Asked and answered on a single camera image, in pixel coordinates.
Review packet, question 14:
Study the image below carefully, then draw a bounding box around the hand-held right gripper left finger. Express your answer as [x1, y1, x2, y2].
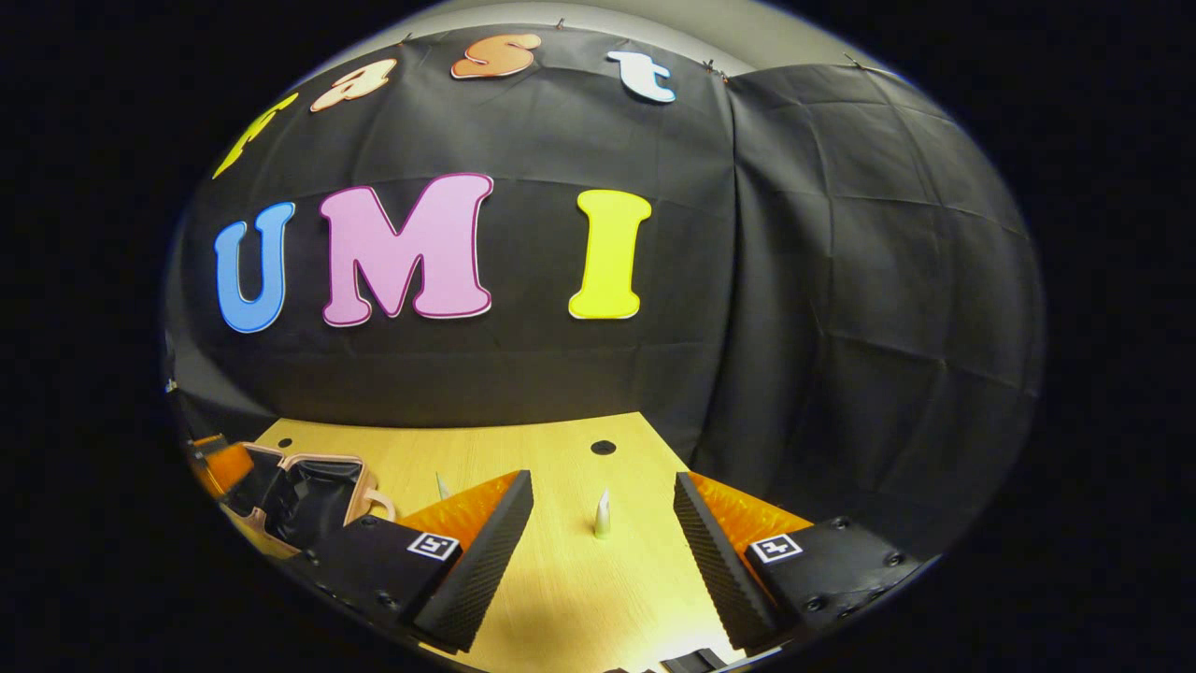
[285, 469, 534, 655]

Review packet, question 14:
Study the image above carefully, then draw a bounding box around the black backdrop cloth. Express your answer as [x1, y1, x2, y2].
[164, 23, 1046, 562]

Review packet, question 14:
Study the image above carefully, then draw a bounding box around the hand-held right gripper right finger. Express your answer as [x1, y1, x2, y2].
[672, 471, 936, 654]

